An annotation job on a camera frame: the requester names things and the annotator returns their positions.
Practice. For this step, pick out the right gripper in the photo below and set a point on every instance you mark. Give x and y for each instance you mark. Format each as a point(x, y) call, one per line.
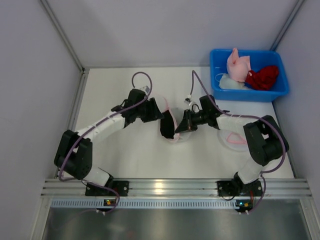
point(191, 120)

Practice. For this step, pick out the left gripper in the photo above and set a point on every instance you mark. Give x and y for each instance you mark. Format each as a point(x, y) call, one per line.
point(150, 109)

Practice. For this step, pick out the pink-trimmed mesh laundry bag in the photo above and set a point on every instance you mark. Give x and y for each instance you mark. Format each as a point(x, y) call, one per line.
point(177, 114)

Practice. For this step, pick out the black bra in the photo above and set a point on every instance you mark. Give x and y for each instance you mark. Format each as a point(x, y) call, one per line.
point(167, 125)

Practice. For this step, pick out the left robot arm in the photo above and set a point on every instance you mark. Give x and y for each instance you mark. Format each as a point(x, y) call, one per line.
point(74, 156)

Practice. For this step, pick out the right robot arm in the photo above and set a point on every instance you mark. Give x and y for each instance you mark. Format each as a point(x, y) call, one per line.
point(265, 141)

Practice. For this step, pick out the white bra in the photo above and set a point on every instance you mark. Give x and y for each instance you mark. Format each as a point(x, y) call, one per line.
point(227, 83)

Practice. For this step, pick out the pink bra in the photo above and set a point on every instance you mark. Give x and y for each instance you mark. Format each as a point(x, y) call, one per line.
point(237, 66)

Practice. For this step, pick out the red bra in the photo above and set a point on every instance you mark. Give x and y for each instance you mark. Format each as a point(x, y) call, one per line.
point(264, 79)

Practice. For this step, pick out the blue plastic bin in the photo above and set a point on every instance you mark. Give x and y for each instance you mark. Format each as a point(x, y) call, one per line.
point(258, 59)

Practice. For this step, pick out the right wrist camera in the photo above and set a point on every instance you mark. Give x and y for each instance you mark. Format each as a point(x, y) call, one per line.
point(189, 101)

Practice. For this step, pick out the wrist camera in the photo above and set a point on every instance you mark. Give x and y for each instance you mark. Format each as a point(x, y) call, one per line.
point(146, 89)
point(189, 101)

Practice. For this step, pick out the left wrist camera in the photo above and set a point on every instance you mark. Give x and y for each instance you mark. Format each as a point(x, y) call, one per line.
point(146, 89)

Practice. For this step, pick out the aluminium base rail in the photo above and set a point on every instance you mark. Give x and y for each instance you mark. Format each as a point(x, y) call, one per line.
point(143, 188)

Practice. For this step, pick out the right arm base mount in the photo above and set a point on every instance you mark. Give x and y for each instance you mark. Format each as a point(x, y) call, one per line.
point(231, 188)

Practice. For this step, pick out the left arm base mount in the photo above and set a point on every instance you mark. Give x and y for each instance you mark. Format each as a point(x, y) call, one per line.
point(121, 187)

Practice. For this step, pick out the slotted cable duct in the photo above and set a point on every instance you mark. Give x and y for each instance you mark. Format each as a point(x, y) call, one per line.
point(150, 203)

